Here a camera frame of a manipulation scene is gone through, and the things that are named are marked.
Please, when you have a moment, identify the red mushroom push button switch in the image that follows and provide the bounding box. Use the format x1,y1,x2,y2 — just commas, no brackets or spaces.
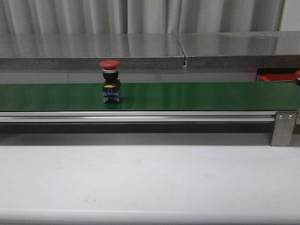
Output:
295,70,300,85

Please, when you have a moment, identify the green conveyor belt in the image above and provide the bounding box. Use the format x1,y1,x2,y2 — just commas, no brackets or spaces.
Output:
0,82,300,112

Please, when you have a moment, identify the grey stone counter slab left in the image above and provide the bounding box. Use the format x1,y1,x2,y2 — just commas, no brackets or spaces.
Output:
0,34,185,70

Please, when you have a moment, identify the grey stone counter slab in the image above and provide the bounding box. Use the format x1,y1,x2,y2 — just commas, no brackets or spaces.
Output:
178,31,300,69
0,34,185,70

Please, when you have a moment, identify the red plastic tray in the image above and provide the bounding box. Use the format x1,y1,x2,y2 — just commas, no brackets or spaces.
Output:
256,73,300,84

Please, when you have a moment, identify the grey stone counter slab right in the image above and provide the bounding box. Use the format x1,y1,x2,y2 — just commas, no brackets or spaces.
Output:
178,31,300,69

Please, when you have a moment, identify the grey curtain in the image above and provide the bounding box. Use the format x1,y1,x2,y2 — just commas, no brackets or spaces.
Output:
0,0,300,34

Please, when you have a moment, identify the steel conveyor support bracket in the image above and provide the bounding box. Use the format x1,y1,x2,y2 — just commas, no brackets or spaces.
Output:
270,111,297,147

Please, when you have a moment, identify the aluminium conveyor frame rail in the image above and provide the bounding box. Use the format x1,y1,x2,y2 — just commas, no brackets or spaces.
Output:
0,111,300,124

